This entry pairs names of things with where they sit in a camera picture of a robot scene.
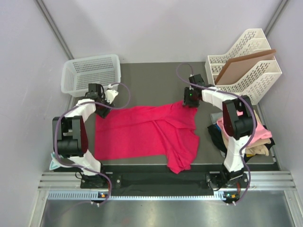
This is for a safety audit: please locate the red t shirt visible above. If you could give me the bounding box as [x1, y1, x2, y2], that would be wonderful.
[94, 101, 200, 174]

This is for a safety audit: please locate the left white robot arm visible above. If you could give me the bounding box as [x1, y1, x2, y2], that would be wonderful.
[50, 83, 118, 188]

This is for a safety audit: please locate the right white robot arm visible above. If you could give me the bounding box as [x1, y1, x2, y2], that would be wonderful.
[183, 74, 257, 187]

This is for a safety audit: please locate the white perforated plastic basket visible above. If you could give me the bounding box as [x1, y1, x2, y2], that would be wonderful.
[61, 54, 121, 97]

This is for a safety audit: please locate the grey folded t shirt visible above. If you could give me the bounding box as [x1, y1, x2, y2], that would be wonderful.
[210, 112, 223, 124]

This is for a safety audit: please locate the black folded t shirt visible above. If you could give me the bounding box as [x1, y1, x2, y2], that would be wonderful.
[207, 124, 275, 163]

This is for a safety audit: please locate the brown cardboard sheet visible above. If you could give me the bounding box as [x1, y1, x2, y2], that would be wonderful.
[214, 49, 276, 85]

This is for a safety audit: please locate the cream perforated file organizer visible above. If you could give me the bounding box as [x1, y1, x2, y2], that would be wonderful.
[205, 28, 282, 105]

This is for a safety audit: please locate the pink folded t shirt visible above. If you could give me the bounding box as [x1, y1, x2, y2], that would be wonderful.
[216, 111, 272, 148]

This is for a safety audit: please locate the teal and white hanger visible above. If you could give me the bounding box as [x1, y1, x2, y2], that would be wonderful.
[49, 152, 71, 171]

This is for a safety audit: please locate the beige folded t shirt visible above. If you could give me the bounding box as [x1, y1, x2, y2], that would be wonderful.
[221, 109, 273, 157]

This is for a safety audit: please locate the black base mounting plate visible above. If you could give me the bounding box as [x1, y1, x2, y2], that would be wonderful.
[75, 165, 248, 197]

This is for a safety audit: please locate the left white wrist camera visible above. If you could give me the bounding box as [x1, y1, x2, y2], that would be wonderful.
[105, 84, 119, 104]

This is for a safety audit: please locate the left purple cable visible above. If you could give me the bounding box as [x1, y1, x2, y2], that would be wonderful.
[53, 82, 131, 204]

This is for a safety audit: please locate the purple cable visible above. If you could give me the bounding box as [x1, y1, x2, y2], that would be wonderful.
[177, 62, 258, 204]
[53, 82, 131, 204]

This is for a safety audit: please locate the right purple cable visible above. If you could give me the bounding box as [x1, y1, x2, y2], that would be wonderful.
[177, 62, 258, 204]

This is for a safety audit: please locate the white slotted cable duct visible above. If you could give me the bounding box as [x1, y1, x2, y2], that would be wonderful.
[47, 190, 240, 201]

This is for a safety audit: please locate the aluminium frame rail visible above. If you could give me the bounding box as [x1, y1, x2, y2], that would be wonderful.
[38, 171, 296, 191]

